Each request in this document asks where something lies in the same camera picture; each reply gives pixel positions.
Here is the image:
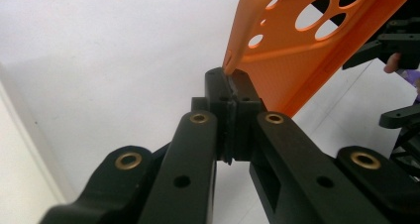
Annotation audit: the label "orange phone case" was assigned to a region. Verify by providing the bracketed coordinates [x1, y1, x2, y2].
[222, 0, 420, 118]

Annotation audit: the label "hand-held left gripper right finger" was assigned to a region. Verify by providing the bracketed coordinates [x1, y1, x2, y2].
[231, 69, 390, 224]

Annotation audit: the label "purple band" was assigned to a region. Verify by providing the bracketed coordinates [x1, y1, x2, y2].
[400, 68, 420, 103]

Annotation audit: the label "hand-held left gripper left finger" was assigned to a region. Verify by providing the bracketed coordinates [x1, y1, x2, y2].
[138, 66, 237, 224]

